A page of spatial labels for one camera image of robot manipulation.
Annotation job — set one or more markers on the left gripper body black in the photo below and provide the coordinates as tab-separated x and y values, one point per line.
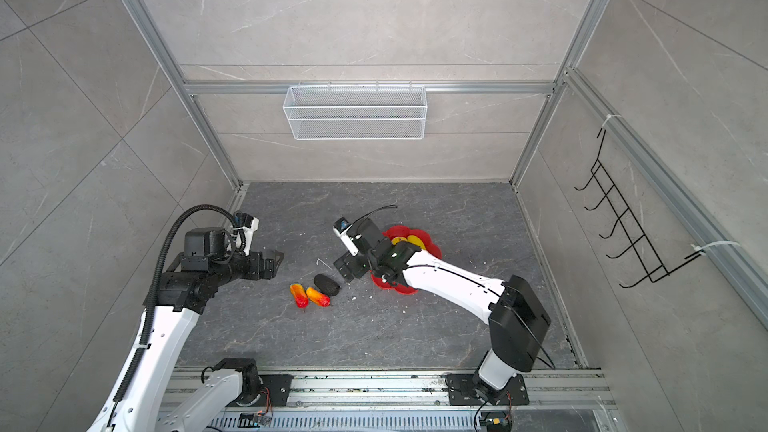
254	271

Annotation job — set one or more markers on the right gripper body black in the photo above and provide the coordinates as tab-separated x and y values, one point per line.
359	264

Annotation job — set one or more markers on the long yellow fake fruit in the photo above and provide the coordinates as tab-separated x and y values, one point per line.
413	239

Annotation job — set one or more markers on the red orange mango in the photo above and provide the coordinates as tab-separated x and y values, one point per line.
318	298
299	295

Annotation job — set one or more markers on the dark fake avocado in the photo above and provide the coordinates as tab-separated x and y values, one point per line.
326	285

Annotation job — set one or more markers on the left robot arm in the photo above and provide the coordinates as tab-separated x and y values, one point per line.
178	294

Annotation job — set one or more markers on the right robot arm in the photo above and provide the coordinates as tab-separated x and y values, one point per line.
517	321

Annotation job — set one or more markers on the red flower-shaped fruit bowl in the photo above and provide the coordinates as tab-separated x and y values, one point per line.
432	250

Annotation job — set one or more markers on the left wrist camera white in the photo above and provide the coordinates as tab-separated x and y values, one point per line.
245	225

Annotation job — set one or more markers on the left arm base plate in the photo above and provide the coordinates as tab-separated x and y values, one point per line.
271	388

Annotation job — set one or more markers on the aluminium rail at front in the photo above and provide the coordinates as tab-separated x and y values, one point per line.
368	390

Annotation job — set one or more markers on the white wire mesh basket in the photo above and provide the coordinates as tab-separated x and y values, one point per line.
356	112

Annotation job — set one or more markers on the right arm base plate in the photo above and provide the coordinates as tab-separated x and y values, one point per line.
469	389

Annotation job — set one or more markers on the black wire hook rack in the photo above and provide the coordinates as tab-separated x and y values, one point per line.
627	225

